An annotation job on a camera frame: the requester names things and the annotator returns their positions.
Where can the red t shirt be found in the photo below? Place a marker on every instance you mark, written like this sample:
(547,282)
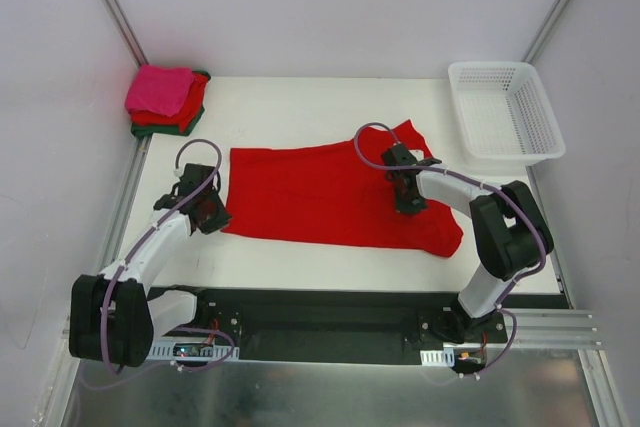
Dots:
(190,109)
(329,194)

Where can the right grey cable duct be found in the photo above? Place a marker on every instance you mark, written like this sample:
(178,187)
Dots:
(438,358)

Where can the folded red t shirt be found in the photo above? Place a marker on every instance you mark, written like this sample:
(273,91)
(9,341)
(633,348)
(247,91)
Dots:
(190,109)

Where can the folded pink t shirt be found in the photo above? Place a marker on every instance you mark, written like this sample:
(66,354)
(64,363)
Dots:
(158,90)

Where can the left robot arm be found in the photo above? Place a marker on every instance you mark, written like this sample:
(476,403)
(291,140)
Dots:
(112,320)

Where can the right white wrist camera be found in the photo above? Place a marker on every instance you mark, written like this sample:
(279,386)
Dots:
(418,154)

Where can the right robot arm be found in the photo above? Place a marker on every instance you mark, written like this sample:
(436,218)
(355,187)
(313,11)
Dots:
(511,236)

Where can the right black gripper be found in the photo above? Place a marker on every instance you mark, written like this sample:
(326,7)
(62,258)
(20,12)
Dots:
(410,198)

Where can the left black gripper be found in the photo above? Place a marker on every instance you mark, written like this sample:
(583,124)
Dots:
(212,214)

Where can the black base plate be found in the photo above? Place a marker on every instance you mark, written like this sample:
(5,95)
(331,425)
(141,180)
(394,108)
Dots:
(378,328)

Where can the folded green t shirt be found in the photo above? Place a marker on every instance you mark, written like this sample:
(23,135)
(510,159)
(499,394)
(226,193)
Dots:
(140,132)

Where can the white plastic basket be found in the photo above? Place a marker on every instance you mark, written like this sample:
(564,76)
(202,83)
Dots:
(504,116)

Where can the left grey cable duct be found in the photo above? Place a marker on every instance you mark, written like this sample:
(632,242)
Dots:
(192,352)

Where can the grey cable duct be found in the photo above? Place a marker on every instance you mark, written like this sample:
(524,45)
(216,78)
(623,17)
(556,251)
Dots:
(192,352)
(438,358)

